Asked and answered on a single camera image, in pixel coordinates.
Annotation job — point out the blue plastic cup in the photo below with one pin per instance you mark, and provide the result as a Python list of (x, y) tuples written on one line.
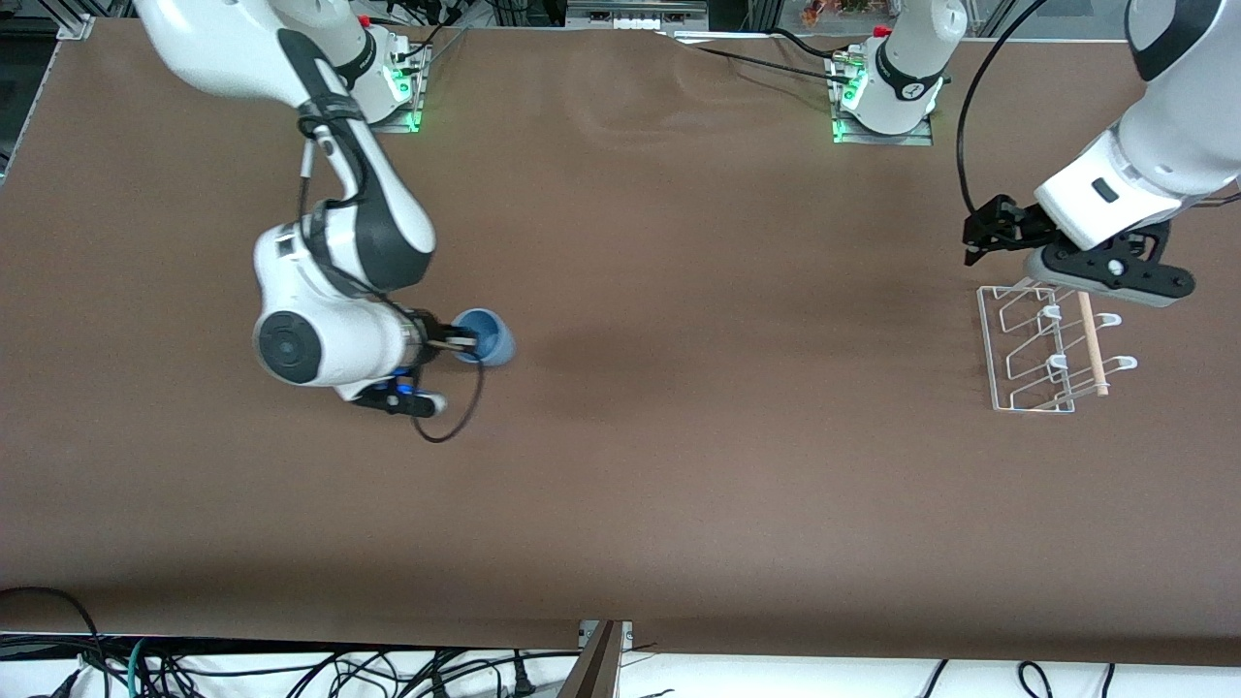
[(496, 344)]

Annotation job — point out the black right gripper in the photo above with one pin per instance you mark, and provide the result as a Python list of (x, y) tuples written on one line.
[(433, 338)]

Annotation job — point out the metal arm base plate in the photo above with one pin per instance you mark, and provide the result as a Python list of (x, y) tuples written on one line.
[(402, 124), (882, 140)]

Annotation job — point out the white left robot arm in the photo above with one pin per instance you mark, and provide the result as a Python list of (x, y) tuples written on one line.
[(1154, 145)]

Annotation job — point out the metal table leg bracket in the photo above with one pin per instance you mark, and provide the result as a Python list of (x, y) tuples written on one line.
[(596, 664)]

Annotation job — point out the silver aluminium frame profile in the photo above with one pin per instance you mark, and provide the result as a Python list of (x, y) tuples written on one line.
[(76, 26)]

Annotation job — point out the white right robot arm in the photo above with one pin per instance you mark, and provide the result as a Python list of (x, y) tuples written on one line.
[(320, 339)]

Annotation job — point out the black aluminium frame post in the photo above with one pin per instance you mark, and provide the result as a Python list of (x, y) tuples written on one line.
[(761, 12)]

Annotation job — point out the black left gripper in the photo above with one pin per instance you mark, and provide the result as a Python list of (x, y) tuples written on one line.
[(1008, 225)]

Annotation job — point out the grey power strip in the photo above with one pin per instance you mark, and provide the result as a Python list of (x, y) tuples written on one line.
[(635, 12)]

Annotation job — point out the orange patterned object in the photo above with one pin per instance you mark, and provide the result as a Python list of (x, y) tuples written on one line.
[(839, 10)]

